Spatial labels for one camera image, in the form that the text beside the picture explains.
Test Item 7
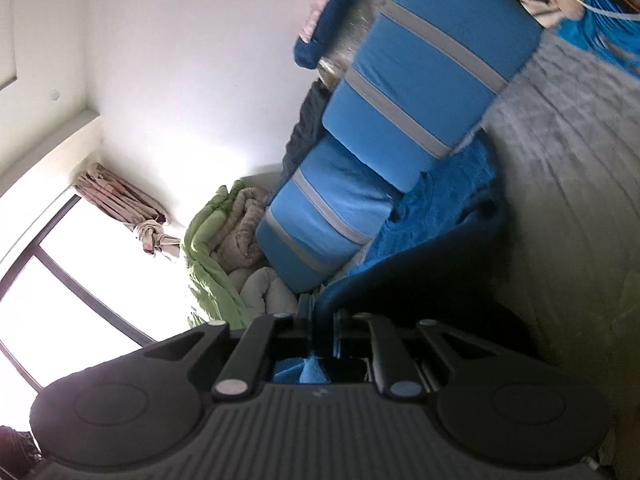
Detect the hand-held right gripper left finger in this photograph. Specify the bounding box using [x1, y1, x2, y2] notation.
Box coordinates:
[141, 294, 317, 401]

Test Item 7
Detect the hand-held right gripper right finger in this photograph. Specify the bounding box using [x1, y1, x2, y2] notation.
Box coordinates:
[334, 309, 508, 401]

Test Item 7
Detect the blue knit sweater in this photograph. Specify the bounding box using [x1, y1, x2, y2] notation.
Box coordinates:
[272, 137, 506, 386]

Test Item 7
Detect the beige quilted comforter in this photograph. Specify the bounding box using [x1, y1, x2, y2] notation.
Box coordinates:
[227, 266, 301, 318]

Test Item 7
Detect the light green blanket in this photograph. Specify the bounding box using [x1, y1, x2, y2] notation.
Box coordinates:
[180, 180, 256, 331]

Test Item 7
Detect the cream knitted blanket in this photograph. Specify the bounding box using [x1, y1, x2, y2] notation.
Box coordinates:
[210, 187, 273, 273]

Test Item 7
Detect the blue pillow with grey stripes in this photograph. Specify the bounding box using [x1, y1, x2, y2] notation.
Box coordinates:
[322, 0, 546, 193]
[255, 135, 401, 293]

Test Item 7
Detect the black cloth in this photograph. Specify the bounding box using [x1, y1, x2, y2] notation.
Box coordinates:
[280, 80, 333, 181]

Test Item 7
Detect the pink tied curtain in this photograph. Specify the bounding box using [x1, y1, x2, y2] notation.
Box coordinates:
[74, 162, 182, 260]

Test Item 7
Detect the white quilted bed cover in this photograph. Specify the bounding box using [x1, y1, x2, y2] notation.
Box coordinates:
[345, 35, 640, 480]

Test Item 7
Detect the navy blue garment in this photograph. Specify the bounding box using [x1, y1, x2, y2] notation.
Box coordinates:
[292, 0, 381, 68]

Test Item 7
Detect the bright blue cloth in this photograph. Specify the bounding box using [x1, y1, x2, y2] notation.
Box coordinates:
[557, 0, 640, 68]

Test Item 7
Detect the window with dark frame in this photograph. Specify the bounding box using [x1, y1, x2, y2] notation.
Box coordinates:
[0, 195, 196, 396]

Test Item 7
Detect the white cable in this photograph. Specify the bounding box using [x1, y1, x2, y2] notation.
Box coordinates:
[580, 0, 640, 22]

